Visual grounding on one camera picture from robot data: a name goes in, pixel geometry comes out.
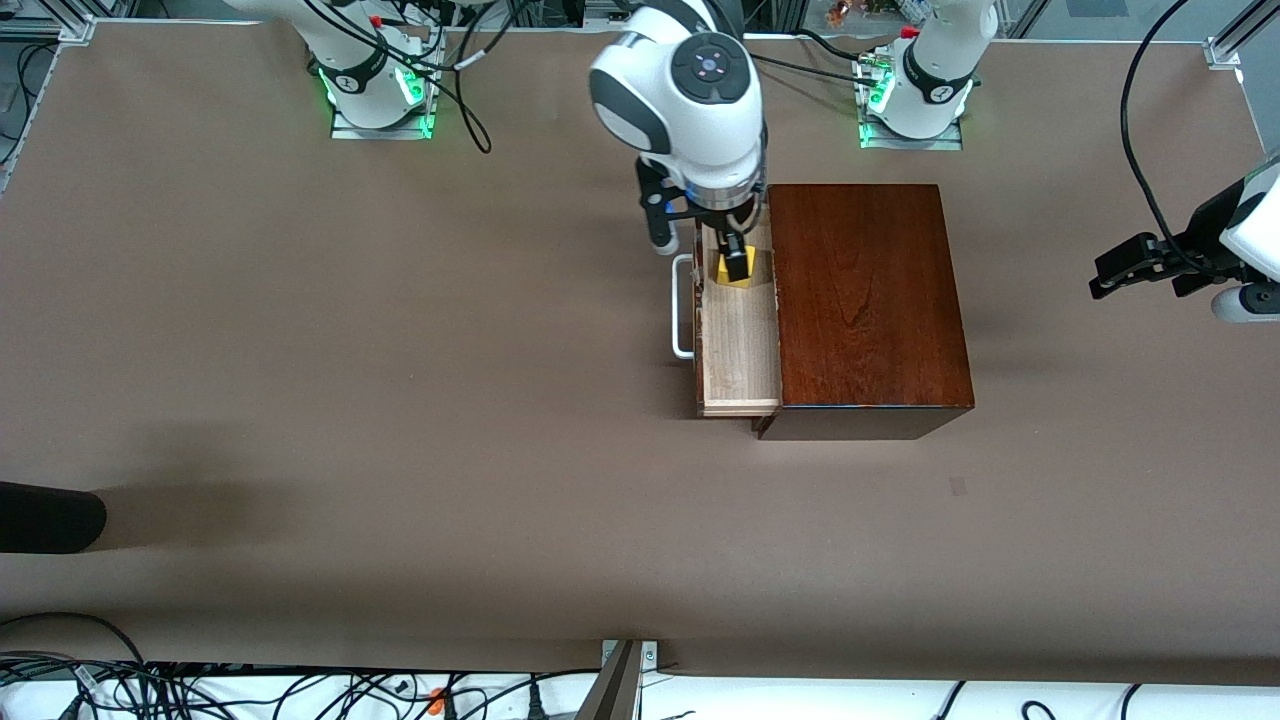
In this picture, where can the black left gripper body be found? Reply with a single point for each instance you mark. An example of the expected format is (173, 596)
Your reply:
(1203, 243)

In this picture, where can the yellow cube block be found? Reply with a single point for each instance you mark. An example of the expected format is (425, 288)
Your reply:
(722, 272)

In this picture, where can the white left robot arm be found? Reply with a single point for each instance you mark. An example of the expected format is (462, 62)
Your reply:
(930, 80)

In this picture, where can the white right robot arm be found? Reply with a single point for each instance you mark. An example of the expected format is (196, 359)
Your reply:
(700, 100)

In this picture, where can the dark wooden drawer cabinet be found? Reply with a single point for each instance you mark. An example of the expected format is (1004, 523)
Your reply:
(870, 300)

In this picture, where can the brown table cover sheet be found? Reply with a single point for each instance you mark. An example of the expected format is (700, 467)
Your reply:
(400, 450)

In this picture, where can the orange connector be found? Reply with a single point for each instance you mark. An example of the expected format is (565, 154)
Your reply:
(437, 700)

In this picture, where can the black ribbed cylinder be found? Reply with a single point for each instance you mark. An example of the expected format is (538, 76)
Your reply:
(50, 518)

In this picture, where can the aluminium frame profile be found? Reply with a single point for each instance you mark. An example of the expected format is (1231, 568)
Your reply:
(75, 30)
(1225, 50)

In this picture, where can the metal corner bracket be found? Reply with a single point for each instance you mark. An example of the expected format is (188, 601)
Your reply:
(650, 655)

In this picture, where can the aluminium frame strut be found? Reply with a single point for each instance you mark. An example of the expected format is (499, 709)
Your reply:
(612, 690)

